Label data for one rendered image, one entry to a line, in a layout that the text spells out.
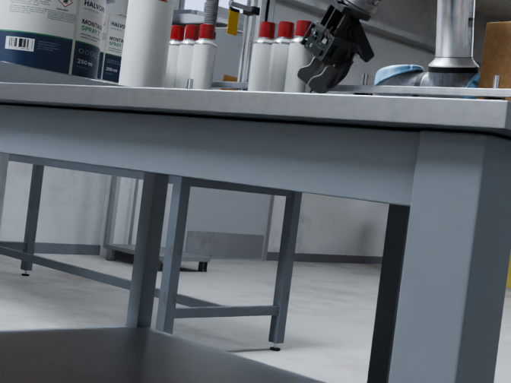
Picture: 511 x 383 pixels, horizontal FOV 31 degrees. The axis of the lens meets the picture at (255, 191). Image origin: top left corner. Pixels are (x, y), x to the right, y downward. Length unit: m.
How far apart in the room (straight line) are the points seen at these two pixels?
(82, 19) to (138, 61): 0.26
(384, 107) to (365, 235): 9.13
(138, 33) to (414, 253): 1.15
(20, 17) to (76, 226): 5.79
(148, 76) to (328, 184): 1.03
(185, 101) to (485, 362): 0.36
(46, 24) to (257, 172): 0.75
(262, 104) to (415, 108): 0.16
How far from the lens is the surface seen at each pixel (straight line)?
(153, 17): 1.80
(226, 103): 0.83
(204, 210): 8.04
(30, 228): 5.74
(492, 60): 1.91
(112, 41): 2.04
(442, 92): 1.75
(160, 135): 0.95
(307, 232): 9.12
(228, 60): 8.13
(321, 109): 0.76
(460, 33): 2.22
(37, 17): 1.54
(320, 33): 1.82
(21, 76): 1.44
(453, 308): 0.71
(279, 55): 1.94
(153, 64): 1.80
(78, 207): 7.28
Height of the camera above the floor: 0.76
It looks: 1 degrees down
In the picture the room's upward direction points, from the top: 7 degrees clockwise
